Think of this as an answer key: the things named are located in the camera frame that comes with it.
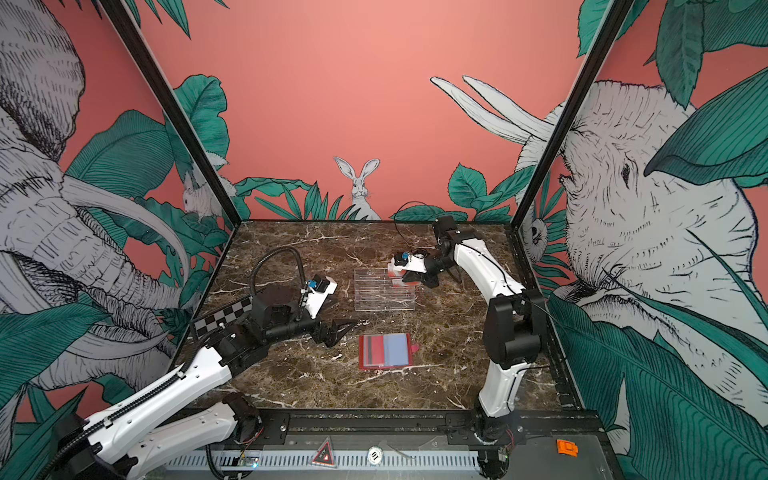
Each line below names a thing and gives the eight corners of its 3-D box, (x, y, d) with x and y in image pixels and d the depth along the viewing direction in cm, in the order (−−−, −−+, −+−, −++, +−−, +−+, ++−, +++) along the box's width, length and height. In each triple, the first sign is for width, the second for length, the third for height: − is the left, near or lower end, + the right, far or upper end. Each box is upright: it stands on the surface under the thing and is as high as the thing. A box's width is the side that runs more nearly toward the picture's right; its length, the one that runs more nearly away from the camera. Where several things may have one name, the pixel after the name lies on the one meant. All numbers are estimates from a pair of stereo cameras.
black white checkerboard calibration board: (202, 340, 91) (195, 335, 87) (199, 327, 93) (193, 321, 90) (258, 315, 96) (253, 308, 93) (254, 303, 99) (249, 296, 96)
